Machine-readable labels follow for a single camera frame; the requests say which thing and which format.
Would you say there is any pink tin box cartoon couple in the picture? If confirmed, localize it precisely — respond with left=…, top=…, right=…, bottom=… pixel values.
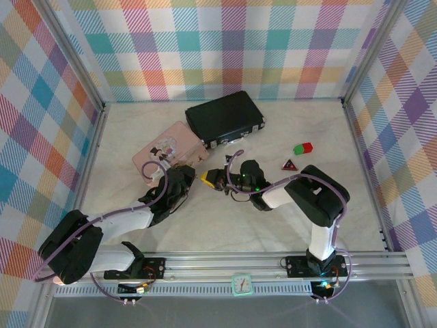
left=132, top=120, right=210, bottom=185

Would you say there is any black briefcase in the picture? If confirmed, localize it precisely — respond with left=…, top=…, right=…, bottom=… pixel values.
left=184, top=91, right=266, bottom=150

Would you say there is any mint green square clock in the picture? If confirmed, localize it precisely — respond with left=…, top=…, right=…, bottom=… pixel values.
left=231, top=273, right=253, bottom=297

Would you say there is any small circuit board green light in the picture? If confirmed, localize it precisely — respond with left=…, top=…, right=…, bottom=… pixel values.
left=312, top=279, right=336, bottom=297

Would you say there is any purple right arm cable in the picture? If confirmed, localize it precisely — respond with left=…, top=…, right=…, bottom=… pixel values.
left=225, top=149, right=352, bottom=304

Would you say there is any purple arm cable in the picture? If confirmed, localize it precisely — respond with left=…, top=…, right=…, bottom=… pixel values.
left=33, top=161, right=169, bottom=305
left=225, top=149, right=352, bottom=304

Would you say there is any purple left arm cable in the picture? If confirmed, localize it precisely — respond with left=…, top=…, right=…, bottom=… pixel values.
left=33, top=161, right=169, bottom=305

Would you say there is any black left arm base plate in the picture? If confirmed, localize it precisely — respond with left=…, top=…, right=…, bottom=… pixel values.
left=103, top=256, right=167, bottom=281

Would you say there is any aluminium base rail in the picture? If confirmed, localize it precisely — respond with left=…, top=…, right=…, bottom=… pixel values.
left=36, top=251, right=412, bottom=283

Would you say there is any aluminium side frame rail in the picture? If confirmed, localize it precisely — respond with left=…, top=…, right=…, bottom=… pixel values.
left=29, top=102, right=109, bottom=328
left=341, top=98, right=437, bottom=328

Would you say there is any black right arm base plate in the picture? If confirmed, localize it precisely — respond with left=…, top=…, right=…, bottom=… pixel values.
left=285, top=254, right=349, bottom=278

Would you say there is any grey slotted cable duct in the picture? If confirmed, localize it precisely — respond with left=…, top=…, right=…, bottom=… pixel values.
left=54, top=282, right=313, bottom=298

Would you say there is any aluminium upright frame post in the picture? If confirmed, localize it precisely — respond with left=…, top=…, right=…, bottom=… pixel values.
left=340, top=0, right=410, bottom=107
left=39, top=0, right=107, bottom=114

